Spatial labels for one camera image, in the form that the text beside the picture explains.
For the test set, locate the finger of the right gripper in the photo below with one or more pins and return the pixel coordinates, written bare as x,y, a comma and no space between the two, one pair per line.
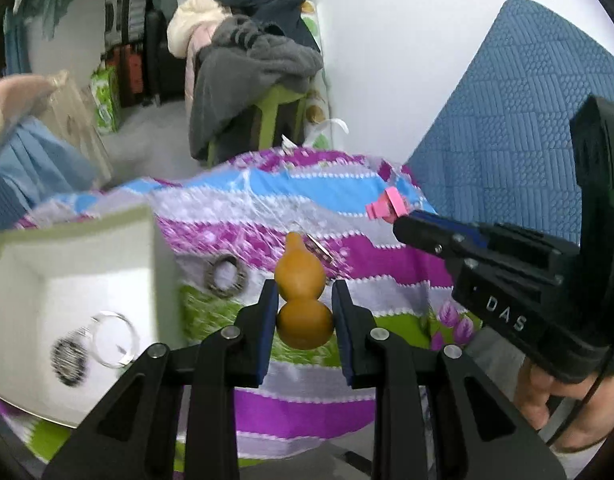
403,229
442,229

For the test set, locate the orange suitcase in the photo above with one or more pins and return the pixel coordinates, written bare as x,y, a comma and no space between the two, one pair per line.
127,61

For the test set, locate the grey fleece blanket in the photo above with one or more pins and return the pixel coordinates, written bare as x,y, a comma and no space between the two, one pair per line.
240,65

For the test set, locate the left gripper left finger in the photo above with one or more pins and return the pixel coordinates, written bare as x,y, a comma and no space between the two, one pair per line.
131,432

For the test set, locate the green shopping bag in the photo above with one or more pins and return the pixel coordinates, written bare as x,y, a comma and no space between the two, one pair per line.
104,89

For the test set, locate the green cardboard box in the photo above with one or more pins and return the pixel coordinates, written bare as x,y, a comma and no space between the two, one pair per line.
79,302

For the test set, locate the blue quilted cushion right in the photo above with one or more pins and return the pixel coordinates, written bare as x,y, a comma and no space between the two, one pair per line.
500,149

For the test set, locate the person's right hand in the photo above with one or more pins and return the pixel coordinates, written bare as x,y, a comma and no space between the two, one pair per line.
587,408

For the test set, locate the orange wooden gourd pendant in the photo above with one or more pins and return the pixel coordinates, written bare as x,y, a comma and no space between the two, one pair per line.
304,322

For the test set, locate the cream fluffy blanket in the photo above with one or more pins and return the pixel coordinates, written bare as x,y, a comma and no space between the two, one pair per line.
189,16

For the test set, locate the green plastic stool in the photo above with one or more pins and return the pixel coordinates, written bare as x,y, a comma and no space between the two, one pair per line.
280,112

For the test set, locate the dark braided bangle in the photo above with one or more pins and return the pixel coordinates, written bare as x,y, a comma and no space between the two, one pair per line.
225,276

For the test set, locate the pink hair clip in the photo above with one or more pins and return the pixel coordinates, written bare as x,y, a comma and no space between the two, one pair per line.
388,207

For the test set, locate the pink and cream pillow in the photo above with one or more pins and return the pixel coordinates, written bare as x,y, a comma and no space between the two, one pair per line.
19,94

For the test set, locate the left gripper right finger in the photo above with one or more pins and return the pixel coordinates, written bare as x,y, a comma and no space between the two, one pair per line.
437,414

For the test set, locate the dark navy garment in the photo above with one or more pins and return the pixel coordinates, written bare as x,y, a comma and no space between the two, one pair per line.
280,17

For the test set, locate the light blue bed sheet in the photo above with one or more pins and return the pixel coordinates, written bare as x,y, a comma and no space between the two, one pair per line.
37,165

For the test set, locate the colourful striped floral cloth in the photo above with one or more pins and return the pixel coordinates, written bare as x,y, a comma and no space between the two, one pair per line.
246,208

